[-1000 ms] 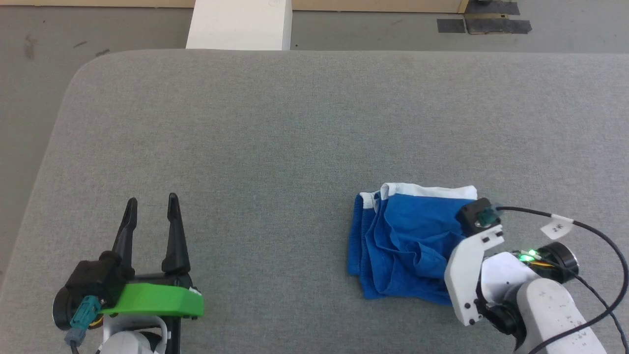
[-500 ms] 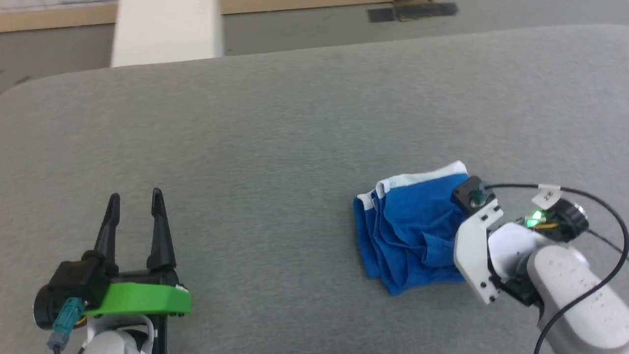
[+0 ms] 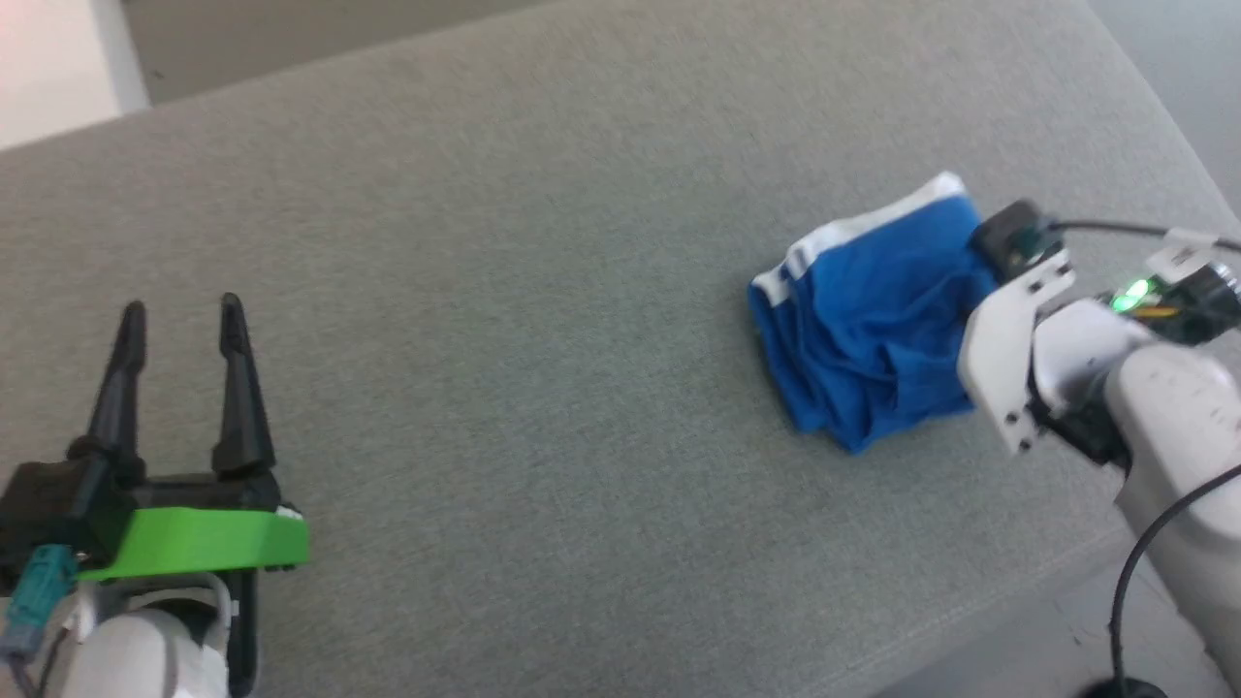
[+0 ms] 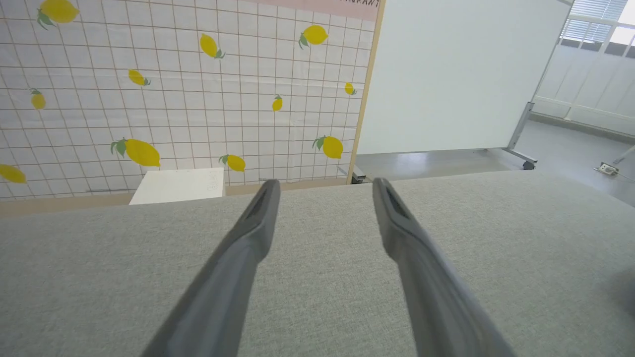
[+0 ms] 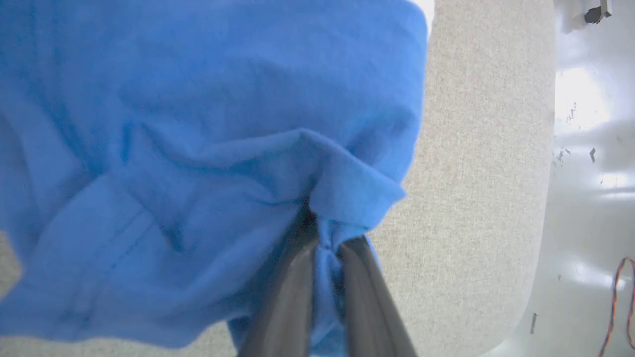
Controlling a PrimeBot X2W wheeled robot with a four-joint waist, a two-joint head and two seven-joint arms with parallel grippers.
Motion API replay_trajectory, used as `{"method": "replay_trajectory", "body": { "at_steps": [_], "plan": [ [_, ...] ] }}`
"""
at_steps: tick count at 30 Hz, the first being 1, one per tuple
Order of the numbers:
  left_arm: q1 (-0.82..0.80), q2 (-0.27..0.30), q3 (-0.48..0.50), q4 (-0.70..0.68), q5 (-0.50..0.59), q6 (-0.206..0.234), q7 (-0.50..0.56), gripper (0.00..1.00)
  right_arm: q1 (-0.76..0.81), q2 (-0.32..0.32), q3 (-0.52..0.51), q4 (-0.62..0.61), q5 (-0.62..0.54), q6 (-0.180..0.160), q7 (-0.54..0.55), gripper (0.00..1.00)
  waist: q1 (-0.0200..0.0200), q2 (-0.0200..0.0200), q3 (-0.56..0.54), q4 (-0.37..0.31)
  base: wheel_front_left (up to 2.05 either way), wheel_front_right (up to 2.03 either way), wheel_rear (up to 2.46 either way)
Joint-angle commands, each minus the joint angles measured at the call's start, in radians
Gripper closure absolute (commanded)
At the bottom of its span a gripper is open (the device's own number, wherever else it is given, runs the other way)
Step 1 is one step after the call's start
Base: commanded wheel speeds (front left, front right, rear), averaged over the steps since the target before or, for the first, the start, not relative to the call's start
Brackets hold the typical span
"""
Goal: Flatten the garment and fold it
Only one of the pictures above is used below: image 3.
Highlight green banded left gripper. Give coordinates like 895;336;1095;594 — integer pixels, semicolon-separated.
66;292;312;697

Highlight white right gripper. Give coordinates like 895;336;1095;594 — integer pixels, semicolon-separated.
956;252;1142;468

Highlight blue shorts with white trim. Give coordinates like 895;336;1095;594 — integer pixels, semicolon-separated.
747;173;1004;455

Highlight grey fabric sofa seat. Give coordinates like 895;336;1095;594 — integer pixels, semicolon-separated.
0;0;1241;698

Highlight white rectangular pillar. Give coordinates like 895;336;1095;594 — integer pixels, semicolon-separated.
0;0;151;151

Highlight teal cable connector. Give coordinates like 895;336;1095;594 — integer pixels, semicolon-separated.
0;545;79;662

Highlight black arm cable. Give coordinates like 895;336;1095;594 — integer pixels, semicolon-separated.
1081;465;1241;698

